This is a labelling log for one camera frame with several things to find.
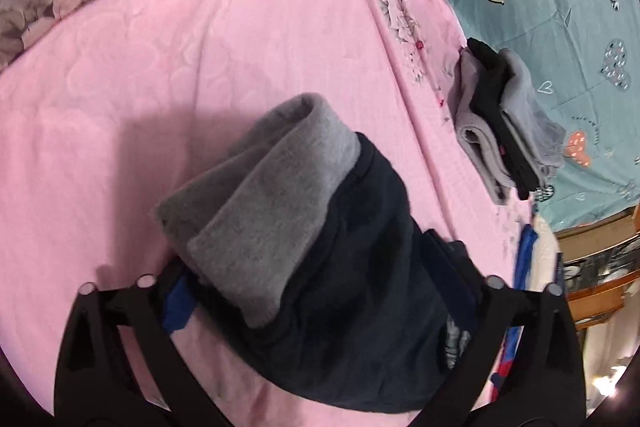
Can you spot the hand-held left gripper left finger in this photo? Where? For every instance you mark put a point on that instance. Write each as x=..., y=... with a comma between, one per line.
x=175, y=307

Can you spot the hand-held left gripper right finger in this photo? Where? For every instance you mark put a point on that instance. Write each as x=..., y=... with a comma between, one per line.
x=500, y=307

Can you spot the navy pants with bear patch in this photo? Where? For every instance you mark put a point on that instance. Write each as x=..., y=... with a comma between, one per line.
x=350, y=282

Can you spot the black folded pants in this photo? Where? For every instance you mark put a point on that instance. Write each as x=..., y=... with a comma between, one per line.
x=500, y=107

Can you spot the light grey folded pants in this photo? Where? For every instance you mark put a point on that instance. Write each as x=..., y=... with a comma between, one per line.
x=525, y=107

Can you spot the blue and red garment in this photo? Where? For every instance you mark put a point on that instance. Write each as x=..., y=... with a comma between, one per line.
x=522, y=257

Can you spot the white quilted pillow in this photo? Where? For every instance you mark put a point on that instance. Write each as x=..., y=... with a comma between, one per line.
x=546, y=252

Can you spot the wooden display cabinet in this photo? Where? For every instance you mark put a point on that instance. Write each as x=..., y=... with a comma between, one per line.
x=600, y=292

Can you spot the pink floral bed sheet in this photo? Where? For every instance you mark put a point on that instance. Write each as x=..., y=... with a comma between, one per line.
x=125, y=107

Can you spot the teal heart-print blanket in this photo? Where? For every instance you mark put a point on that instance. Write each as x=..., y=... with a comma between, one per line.
x=575, y=32

